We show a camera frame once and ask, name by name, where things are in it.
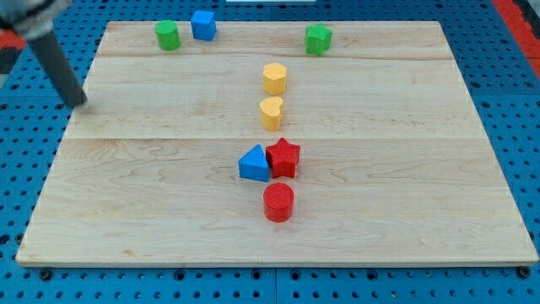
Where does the blue cube block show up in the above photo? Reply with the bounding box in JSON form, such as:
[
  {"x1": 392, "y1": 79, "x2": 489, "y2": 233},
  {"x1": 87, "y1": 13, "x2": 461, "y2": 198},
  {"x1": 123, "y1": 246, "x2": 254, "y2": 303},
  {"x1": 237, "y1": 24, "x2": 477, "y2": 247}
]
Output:
[{"x1": 191, "y1": 10, "x2": 217, "y2": 41}]

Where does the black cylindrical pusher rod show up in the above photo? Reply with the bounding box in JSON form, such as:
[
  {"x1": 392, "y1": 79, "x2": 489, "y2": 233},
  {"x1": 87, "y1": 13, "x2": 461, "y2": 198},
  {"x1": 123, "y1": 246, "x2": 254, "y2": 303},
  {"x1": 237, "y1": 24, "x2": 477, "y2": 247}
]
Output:
[{"x1": 28, "y1": 31, "x2": 87, "y2": 108}]

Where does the grey robot arm end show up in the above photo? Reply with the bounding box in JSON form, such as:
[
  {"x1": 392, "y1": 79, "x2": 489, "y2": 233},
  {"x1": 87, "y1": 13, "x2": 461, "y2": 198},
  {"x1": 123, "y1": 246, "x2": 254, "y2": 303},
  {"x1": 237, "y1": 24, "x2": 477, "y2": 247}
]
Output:
[{"x1": 1, "y1": 0, "x2": 73, "y2": 40}]

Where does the red star block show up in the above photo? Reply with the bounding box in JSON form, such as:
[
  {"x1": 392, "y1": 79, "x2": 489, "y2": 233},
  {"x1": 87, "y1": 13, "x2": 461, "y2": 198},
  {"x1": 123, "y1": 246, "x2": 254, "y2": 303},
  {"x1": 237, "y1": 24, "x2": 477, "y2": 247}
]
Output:
[{"x1": 266, "y1": 138, "x2": 300, "y2": 178}]

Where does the green star block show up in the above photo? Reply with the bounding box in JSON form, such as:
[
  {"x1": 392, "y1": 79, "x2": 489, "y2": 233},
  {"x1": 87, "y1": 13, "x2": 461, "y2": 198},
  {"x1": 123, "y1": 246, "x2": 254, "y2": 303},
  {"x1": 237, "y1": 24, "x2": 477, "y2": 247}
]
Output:
[{"x1": 305, "y1": 24, "x2": 332, "y2": 57}]

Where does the blue triangle block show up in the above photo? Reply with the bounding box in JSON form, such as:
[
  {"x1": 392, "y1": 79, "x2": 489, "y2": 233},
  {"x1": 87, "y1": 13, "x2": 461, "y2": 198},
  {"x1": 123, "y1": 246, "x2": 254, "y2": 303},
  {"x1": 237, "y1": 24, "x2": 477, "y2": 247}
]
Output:
[{"x1": 238, "y1": 144, "x2": 270, "y2": 182}]

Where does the yellow heart block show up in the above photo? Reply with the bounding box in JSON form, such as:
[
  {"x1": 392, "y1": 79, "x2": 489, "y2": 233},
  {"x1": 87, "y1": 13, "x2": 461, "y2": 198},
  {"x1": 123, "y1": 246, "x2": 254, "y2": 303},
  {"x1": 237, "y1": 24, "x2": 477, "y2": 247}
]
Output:
[{"x1": 259, "y1": 96, "x2": 284, "y2": 132}]

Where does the red cylinder block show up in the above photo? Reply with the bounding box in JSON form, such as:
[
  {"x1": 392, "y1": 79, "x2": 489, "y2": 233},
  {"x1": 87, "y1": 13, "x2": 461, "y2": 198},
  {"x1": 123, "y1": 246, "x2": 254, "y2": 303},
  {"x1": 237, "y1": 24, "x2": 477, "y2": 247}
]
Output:
[{"x1": 262, "y1": 182, "x2": 295, "y2": 223}]

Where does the yellow hexagon block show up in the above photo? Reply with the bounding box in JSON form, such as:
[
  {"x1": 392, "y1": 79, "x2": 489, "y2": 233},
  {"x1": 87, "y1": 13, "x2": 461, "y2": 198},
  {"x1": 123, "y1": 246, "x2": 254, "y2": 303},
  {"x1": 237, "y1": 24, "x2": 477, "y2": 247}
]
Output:
[{"x1": 262, "y1": 62, "x2": 287, "y2": 95}]

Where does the light wooden board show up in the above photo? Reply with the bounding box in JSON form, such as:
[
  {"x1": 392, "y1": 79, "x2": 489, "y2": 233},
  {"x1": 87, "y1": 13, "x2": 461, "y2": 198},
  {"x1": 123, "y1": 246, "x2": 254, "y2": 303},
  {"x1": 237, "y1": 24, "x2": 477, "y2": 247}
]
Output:
[{"x1": 16, "y1": 21, "x2": 538, "y2": 268}]

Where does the green cylinder block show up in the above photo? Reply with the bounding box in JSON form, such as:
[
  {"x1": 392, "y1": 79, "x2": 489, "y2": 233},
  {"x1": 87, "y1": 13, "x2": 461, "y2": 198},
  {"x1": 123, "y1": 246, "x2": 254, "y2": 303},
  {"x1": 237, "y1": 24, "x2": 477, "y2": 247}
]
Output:
[{"x1": 154, "y1": 20, "x2": 181, "y2": 51}]

